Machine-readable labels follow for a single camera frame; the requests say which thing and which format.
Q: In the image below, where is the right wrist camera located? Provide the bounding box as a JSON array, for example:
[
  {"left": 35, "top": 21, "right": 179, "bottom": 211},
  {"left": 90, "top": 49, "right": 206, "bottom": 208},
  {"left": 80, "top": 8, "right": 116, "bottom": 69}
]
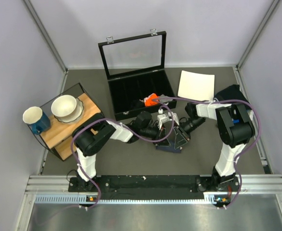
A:
[{"left": 170, "top": 112, "right": 180, "bottom": 126}]

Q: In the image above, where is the white garment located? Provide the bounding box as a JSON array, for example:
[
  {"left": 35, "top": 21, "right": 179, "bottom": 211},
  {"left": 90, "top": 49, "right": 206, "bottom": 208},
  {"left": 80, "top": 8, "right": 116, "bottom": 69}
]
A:
[{"left": 247, "top": 109, "right": 254, "bottom": 121}]

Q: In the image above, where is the grey rolled garment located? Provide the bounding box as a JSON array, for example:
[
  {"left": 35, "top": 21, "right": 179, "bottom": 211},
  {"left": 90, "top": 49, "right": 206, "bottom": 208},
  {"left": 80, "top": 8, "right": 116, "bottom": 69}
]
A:
[{"left": 159, "top": 94, "right": 173, "bottom": 104}]

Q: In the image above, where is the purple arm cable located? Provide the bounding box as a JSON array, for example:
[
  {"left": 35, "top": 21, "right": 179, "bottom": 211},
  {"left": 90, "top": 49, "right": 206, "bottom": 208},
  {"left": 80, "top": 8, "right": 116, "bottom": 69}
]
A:
[
  {"left": 148, "top": 96, "right": 262, "bottom": 210},
  {"left": 70, "top": 104, "right": 176, "bottom": 210}
]

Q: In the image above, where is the white square plate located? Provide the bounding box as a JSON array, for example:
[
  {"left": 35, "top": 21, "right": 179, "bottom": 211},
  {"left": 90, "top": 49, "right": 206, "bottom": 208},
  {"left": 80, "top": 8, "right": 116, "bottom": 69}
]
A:
[{"left": 177, "top": 70, "right": 215, "bottom": 101}]

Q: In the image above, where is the blue mug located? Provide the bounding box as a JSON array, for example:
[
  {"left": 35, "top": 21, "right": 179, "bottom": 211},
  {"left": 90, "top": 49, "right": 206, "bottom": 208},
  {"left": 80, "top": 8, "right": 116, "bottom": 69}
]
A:
[{"left": 23, "top": 106, "right": 51, "bottom": 135}]

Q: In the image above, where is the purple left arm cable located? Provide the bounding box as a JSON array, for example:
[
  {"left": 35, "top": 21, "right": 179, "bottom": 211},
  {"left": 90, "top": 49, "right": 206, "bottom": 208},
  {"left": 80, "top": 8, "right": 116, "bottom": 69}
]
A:
[{"left": 70, "top": 104, "right": 176, "bottom": 210}]

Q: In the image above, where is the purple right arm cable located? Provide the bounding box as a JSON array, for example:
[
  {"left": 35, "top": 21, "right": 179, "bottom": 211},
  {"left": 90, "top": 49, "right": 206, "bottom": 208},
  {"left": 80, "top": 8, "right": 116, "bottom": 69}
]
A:
[{"left": 148, "top": 96, "right": 262, "bottom": 210}]

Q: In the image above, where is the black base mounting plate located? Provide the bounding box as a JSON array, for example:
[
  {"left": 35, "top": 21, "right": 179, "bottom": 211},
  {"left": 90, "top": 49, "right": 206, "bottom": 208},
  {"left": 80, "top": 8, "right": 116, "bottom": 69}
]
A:
[{"left": 67, "top": 174, "right": 240, "bottom": 199}]

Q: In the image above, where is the black rolled garment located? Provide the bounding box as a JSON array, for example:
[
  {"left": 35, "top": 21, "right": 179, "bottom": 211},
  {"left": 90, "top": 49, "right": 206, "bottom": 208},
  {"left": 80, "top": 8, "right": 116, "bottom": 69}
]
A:
[{"left": 130, "top": 99, "right": 145, "bottom": 110}]

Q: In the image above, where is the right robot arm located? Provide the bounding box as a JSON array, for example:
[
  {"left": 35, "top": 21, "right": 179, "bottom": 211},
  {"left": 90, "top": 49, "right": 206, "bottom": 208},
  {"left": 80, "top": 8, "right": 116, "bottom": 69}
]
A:
[{"left": 174, "top": 100, "right": 255, "bottom": 191}]

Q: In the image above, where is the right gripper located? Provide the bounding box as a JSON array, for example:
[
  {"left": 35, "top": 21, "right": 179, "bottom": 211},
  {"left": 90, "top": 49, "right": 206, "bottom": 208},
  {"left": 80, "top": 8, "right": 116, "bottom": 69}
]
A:
[{"left": 173, "top": 116, "right": 206, "bottom": 149}]

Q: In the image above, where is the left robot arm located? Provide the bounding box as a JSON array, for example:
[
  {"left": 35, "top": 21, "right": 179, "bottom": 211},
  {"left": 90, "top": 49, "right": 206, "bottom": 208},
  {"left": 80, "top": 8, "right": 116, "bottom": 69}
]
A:
[{"left": 72, "top": 109, "right": 179, "bottom": 191}]

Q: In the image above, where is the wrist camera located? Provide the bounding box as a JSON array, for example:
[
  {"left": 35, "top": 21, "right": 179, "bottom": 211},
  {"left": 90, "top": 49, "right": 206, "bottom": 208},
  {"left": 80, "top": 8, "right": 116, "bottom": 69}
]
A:
[
  {"left": 157, "top": 108, "right": 170, "bottom": 127},
  {"left": 170, "top": 112, "right": 180, "bottom": 126}
]

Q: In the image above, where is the navy underwear with cream waistband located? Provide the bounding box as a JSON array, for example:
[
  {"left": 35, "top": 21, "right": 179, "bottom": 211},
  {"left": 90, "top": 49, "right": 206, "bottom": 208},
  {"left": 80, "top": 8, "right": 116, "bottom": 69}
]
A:
[{"left": 156, "top": 141, "right": 182, "bottom": 154}]

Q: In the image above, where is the wooden shelf with black frame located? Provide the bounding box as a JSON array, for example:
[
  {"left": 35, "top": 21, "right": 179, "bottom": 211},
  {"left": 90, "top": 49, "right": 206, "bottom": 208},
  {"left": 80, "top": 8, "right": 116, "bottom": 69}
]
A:
[{"left": 28, "top": 83, "right": 101, "bottom": 161}]

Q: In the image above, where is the orange rolled garment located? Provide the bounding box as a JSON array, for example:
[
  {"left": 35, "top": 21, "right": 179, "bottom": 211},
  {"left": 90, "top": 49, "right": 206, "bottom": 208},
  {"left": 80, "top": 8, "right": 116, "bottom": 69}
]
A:
[{"left": 144, "top": 93, "right": 159, "bottom": 107}]

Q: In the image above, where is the grey slotted cable duct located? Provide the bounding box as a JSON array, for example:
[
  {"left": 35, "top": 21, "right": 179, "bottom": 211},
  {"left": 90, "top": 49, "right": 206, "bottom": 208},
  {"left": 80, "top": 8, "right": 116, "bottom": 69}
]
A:
[{"left": 34, "top": 193, "right": 222, "bottom": 205}]

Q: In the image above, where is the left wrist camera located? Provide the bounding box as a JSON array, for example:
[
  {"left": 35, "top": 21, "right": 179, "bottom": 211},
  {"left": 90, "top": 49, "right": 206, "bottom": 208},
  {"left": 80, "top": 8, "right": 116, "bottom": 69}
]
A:
[{"left": 157, "top": 108, "right": 170, "bottom": 127}]

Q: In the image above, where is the white ceramic bowl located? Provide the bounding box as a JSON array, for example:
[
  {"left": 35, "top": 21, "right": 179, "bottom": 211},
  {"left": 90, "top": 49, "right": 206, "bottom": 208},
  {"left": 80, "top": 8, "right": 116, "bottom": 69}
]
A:
[{"left": 51, "top": 95, "right": 78, "bottom": 117}]

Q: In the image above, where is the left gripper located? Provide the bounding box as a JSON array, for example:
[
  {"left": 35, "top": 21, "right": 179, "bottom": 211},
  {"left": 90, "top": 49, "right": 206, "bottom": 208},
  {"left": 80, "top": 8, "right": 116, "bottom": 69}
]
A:
[{"left": 140, "top": 123, "right": 171, "bottom": 147}]

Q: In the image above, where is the bright blue underwear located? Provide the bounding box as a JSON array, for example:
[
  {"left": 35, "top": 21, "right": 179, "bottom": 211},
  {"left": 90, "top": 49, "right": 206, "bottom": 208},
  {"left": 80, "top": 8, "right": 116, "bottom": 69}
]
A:
[{"left": 232, "top": 118, "right": 241, "bottom": 124}]

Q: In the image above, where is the black compartment box with lid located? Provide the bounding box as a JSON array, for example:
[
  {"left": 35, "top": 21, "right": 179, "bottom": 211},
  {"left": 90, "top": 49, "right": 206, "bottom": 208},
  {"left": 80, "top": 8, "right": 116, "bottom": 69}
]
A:
[{"left": 98, "top": 29, "right": 175, "bottom": 121}]

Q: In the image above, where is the white saucer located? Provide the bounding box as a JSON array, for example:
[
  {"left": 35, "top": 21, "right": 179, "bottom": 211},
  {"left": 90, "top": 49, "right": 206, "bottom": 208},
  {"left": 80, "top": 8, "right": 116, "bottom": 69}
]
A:
[{"left": 54, "top": 98, "right": 84, "bottom": 124}]

